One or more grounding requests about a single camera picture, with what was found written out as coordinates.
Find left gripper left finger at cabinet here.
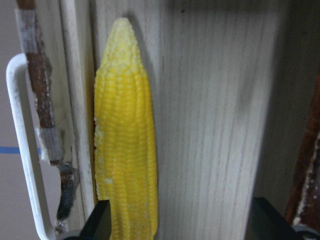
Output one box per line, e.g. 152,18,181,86
79,200,111,240

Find black left gripper right finger at cabinet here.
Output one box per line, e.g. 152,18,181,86
251,197,297,240

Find yellow corn cob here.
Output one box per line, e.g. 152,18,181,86
94,17,158,240

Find light wood drawer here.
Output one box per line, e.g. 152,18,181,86
14,0,320,240

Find white drawer handle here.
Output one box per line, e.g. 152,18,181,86
6,53,56,240

